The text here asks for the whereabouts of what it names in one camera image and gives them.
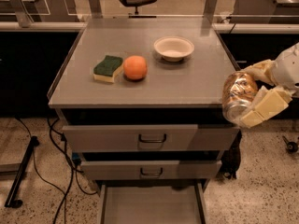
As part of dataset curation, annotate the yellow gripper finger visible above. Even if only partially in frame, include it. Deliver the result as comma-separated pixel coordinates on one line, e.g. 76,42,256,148
239,86,292,128
243,59,276,86

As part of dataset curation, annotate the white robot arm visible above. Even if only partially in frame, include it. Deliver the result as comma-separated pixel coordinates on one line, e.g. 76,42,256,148
238,43,299,128

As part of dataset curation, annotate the grey drawer cabinet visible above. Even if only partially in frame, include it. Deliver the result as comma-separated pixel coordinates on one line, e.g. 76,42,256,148
46,15,258,224

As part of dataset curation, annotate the bottom grey drawer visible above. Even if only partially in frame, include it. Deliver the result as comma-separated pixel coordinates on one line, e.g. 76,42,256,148
98,183,208,224

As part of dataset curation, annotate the grey drawer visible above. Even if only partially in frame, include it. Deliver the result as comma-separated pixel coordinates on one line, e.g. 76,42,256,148
63,124,239,153
81,161,221,180
98,183,208,224

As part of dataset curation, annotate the middle grey drawer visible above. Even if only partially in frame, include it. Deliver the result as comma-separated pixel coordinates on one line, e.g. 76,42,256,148
81,161,221,180

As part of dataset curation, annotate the top grey drawer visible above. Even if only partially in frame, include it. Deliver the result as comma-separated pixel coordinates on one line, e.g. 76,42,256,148
63,124,239,153

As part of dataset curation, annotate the black caster wheel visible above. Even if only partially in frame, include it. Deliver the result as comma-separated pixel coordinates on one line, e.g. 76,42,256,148
282,136,298,153

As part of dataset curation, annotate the black bag behind cabinet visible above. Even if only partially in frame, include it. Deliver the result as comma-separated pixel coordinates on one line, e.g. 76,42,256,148
220,132,242,179

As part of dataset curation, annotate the white bowl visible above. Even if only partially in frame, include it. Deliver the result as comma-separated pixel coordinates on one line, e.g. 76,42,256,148
154,36,194,62

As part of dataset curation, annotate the orange fruit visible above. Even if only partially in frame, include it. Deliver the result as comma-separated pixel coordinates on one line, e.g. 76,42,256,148
123,56,148,80

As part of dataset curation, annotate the green yellow sponge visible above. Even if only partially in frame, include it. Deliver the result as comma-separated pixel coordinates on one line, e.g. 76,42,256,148
93,55,123,83

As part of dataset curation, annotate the clear acrylic barrier panel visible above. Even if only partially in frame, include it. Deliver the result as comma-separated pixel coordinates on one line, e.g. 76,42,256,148
0,0,299,24

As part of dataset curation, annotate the black table leg base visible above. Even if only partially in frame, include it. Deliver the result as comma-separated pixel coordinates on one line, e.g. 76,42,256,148
5,136,39,208

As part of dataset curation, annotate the black floor cable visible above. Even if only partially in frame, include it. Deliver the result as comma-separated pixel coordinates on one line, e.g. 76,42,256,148
14,117,98,224

